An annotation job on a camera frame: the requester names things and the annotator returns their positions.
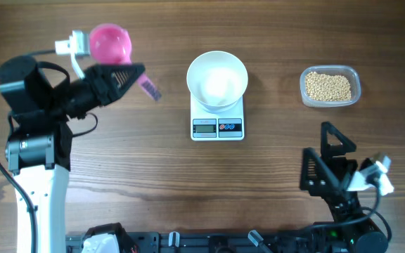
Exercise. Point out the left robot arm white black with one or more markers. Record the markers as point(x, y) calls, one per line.
point(38, 150)

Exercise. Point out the pink plastic measuring scoop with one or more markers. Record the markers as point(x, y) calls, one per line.
point(110, 44)

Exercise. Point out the white digital kitchen scale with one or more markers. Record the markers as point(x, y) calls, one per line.
point(226, 124)

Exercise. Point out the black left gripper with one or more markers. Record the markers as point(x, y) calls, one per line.
point(107, 81)

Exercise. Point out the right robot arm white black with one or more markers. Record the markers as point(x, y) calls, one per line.
point(359, 232)

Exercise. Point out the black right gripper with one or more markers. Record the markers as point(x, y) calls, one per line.
point(323, 185)

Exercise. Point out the clear container of soybeans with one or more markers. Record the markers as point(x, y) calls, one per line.
point(329, 86)

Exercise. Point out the white round bowl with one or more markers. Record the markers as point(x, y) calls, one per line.
point(217, 80)

